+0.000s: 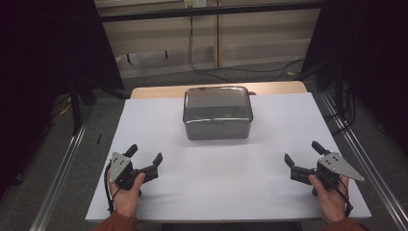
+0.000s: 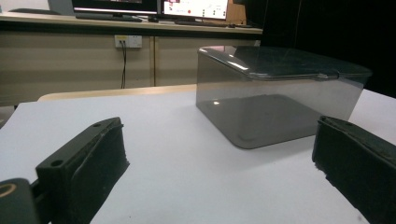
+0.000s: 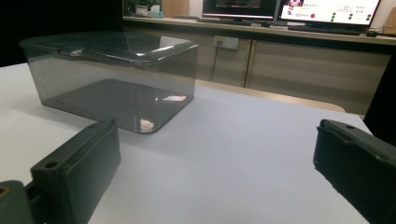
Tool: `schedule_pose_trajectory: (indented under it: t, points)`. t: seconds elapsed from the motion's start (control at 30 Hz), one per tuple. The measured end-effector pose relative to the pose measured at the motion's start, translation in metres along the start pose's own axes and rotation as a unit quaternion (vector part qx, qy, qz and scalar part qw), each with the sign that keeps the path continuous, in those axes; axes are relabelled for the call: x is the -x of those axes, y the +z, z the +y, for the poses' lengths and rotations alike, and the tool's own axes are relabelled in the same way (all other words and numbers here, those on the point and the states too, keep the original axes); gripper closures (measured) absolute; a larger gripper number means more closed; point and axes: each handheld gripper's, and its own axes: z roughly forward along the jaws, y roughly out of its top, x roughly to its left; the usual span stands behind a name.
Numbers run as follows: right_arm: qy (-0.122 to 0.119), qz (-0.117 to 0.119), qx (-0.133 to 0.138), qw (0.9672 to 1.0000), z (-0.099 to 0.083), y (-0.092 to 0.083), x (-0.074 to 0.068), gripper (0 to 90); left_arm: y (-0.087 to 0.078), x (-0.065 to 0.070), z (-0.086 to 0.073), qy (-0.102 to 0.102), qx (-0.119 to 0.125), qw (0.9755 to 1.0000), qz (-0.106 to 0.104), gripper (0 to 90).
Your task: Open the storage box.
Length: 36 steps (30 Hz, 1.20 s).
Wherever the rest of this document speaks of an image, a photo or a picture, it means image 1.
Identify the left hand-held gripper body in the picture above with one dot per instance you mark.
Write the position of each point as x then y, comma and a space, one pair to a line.
120, 165

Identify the black metal stand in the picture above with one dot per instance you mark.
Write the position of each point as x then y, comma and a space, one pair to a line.
76, 109

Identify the small black stick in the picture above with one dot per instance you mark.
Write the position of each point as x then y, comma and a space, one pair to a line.
99, 139

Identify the person's left hand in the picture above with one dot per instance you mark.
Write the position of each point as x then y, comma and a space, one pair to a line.
126, 202

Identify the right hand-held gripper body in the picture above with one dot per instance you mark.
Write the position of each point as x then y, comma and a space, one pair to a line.
336, 165

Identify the white table mat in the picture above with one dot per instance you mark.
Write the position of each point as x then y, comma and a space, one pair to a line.
224, 179

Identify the small black peg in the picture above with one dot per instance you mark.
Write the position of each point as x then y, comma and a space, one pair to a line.
128, 58

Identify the black horizontal bar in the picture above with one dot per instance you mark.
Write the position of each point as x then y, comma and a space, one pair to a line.
208, 11

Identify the yellow object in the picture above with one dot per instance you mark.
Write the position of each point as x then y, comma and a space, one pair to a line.
65, 109

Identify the black curtain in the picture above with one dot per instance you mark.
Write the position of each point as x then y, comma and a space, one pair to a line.
369, 48
48, 48

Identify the clear plastic container box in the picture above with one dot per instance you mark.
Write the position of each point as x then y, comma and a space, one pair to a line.
218, 128

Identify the person's right hand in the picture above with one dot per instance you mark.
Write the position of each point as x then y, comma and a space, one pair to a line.
332, 205

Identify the silver metal floor rail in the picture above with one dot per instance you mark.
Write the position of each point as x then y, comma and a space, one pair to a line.
57, 183
369, 160

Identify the white wall outlet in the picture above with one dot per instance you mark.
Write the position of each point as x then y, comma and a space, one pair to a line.
195, 3

